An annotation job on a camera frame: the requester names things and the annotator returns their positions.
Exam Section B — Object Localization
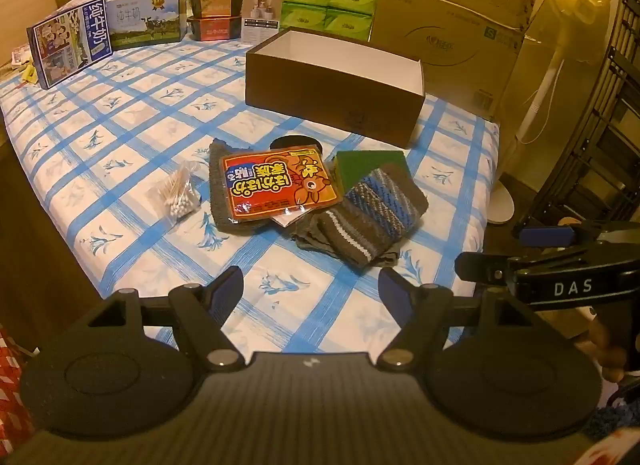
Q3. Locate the white standing fan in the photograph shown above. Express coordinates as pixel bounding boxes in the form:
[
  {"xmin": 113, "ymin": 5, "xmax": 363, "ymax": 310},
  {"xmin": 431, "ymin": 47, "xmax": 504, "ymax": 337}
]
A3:
[{"xmin": 487, "ymin": 20, "xmax": 568, "ymax": 226}]

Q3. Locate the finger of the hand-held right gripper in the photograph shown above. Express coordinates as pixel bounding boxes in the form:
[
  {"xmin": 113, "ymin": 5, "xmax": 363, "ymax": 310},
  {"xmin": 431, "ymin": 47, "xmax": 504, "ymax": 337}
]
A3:
[
  {"xmin": 512, "ymin": 219, "xmax": 640, "ymax": 251},
  {"xmin": 454, "ymin": 251, "xmax": 640, "ymax": 307}
]

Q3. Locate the orange instant meal tray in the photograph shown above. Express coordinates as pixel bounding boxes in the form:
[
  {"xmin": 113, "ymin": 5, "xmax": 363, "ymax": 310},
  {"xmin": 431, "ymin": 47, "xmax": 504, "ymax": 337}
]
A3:
[{"xmin": 186, "ymin": 0, "xmax": 246, "ymax": 18}]

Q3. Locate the blue cartoon milk carton box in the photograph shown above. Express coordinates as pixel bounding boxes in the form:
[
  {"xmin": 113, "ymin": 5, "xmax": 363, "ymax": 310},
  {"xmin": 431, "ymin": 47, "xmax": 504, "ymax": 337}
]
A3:
[{"xmin": 26, "ymin": 0, "xmax": 112, "ymax": 90}]

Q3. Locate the striped knitted cloth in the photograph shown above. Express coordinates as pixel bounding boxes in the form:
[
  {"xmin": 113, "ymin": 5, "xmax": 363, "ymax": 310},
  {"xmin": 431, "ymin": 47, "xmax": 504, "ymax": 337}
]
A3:
[{"xmin": 295, "ymin": 167, "xmax": 430, "ymax": 266}]

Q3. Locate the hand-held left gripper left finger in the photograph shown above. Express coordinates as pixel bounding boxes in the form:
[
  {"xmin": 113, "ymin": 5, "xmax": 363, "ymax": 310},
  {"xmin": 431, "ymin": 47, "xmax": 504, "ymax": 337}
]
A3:
[{"xmin": 89, "ymin": 266, "xmax": 245, "ymax": 372}]

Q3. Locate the blue checked bed sheet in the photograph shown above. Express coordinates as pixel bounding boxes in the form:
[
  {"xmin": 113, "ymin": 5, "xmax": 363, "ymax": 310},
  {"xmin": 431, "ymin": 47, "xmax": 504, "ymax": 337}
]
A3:
[{"xmin": 0, "ymin": 37, "xmax": 501, "ymax": 361}]

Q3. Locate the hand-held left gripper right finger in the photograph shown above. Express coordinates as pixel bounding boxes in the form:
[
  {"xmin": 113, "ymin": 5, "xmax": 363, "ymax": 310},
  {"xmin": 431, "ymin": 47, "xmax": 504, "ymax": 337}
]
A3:
[{"xmin": 378, "ymin": 267, "xmax": 533, "ymax": 372}]

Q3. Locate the large tan cardboard box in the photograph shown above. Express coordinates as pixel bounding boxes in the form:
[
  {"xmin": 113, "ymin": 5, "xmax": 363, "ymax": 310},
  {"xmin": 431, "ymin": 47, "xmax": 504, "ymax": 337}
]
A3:
[{"xmin": 370, "ymin": 0, "xmax": 546, "ymax": 120}]

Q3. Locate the orange heat pack packet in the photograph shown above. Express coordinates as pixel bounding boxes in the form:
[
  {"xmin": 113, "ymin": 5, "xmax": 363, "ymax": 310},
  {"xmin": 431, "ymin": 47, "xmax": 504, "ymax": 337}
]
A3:
[{"xmin": 220, "ymin": 145, "xmax": 343, "ymax": 224}]

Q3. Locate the black round crocheted pad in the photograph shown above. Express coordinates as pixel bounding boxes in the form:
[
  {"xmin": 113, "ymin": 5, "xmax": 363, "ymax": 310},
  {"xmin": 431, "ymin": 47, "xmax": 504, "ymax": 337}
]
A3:
[{"xmin": 270, "ymin": 135, "xmax": 323, "ymax": 153}]

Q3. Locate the bag of cotton swabs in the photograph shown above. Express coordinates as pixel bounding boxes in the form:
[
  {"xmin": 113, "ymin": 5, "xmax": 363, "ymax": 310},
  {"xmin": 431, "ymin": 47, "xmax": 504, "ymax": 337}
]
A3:
[{"xmin": 150, "ymin": 162, "xmax": 203, "ymax": 220}]

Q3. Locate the person's right hand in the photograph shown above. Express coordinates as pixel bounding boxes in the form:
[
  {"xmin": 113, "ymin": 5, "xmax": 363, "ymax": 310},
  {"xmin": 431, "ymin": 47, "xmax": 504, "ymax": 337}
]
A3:
[{"xmin": 585, "ymin": 320, "xmax": 627, "ymax": 383}]

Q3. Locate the red instant meal tray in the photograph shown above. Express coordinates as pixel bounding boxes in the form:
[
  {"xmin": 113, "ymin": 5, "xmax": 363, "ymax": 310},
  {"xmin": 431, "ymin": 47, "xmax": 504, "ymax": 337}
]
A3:
[{"xmin": 186, "ymin": 15, "xmax": 245, "ymax": 42}]

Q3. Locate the red white patterned bag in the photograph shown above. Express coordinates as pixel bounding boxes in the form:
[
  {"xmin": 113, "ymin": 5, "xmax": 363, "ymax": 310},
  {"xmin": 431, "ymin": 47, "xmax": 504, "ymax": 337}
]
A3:
[{"xmin": 0, "ymin": 325, "xmax": 36, "ymax": 446}]

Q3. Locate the white product box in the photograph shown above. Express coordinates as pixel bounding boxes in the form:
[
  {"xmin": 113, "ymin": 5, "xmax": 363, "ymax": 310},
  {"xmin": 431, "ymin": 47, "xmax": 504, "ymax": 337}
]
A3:
[{"xmin": 241, "ymin": 0, "xmax": 285, "ymax": 43}]

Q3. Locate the grey and blue towel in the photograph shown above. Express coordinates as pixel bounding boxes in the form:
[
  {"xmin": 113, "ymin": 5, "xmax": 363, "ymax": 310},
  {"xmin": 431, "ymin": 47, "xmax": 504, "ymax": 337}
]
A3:
[{"xmin": 207, "ymin": 139, "xmax": 281, "ymax": 235}]

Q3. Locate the yellow and green sponge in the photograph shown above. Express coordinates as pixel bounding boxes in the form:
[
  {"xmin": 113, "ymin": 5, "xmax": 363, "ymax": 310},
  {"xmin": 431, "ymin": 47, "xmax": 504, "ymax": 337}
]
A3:
[{"xmin": 332, "ymin": 149, "xmax": 408, "ymax": 196}]

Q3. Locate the stack of green tissue packs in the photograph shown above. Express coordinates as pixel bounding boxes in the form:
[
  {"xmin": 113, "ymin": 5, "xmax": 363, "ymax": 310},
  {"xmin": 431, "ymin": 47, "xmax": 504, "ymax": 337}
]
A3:
[{"xmin": 280, "ymin": 0, "xmax": 377, "ymax": 43}]

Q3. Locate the cow print milk carton box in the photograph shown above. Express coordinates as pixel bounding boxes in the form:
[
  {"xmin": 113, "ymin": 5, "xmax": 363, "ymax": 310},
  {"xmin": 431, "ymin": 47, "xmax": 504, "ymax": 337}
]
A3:
[{"xmin": 104, "ymin": 0, "xmax": 188, "ymax": 50}]

